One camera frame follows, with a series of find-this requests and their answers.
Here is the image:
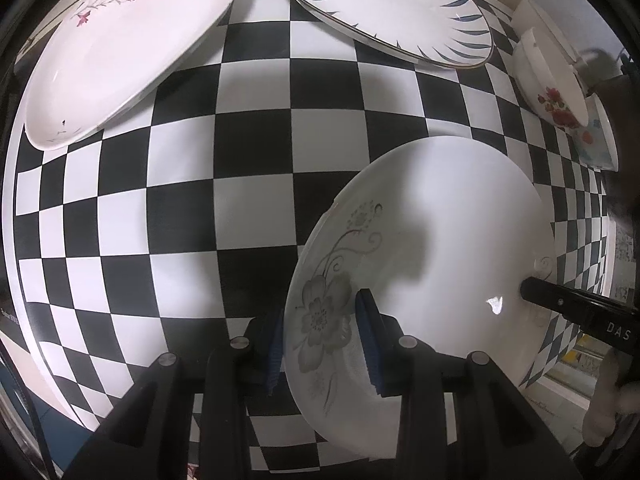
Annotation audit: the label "white plate grey flower print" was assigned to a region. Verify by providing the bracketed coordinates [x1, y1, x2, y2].
[284, 136, 555, 458]

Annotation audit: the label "black white checkered tablecloth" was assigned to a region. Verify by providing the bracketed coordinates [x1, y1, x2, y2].
[3, 0, 608, 430]

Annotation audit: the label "white bowl blue pattern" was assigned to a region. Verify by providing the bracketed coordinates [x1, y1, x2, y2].
[570, 93, 620, 172]

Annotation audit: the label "white bowl red flowers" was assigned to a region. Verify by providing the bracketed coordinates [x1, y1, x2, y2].
[513, 27, 589, 130]

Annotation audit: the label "white oval plate pink flowers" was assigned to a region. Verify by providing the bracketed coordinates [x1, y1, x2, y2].
[24, 0, 233, 151]

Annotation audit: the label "white oval plate blue petals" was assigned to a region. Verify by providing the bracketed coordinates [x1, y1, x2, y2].
[296, 0, 494, 70]

